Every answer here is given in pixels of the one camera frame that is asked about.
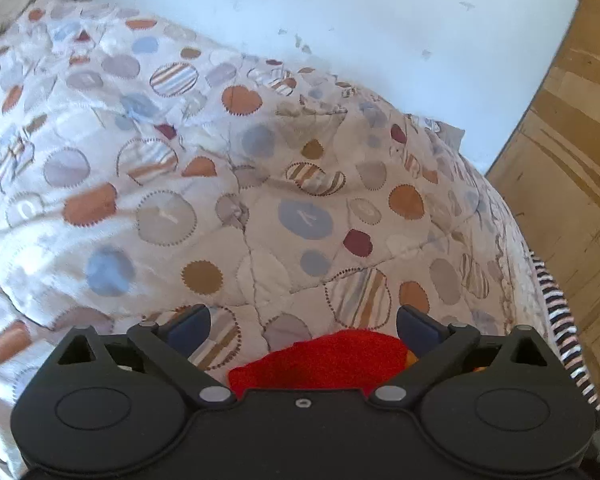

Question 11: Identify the grey cloth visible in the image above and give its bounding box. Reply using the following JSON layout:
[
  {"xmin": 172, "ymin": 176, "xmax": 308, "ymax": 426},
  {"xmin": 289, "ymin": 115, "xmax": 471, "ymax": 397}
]
[{"xmin": 426, "ymin": 119, "xmax": 467, "ymax": 153}]

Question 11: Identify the patterned quilt with dots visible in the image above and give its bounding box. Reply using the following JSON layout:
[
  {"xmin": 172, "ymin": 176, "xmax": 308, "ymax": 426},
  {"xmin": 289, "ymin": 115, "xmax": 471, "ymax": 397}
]
[{"xmin": 0, "ymin": 0, "xmax": 556, "ymax": 478}]

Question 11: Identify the striped bedsheet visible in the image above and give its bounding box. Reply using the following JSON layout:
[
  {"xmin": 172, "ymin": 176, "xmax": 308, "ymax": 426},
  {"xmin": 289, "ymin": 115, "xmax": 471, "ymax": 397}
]
[{"xmin": 529, "ymin": 251, "xmax": 600, "ymax": 413}]

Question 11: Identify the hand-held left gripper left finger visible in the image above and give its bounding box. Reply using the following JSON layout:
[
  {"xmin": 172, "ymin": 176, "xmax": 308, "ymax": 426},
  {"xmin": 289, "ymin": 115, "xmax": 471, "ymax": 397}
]
[{"xmin": 42, "ymin": 303, "xmax": 236, "ymax": 408}]

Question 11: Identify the wooden board wall panel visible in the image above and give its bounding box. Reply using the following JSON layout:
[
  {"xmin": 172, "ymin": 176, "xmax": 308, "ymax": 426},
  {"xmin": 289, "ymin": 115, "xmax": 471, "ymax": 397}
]
[{"xmin": 485, "ymin": 0, "xmax": 600, "ymax": 428}]

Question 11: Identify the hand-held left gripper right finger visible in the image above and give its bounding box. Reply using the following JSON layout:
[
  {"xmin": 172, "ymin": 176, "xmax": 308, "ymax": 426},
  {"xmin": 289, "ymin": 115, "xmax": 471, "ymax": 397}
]
[{"xmin": 369, "ymin": 305, "xmax": 566, "ymax": 407}]

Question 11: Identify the red knit sweater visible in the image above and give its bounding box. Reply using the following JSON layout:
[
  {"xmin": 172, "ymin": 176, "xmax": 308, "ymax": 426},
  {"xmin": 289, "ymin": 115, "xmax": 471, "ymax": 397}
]
[{"xmin": 228, "ymin": 330, "xmax": 421, "ymax": 401}]

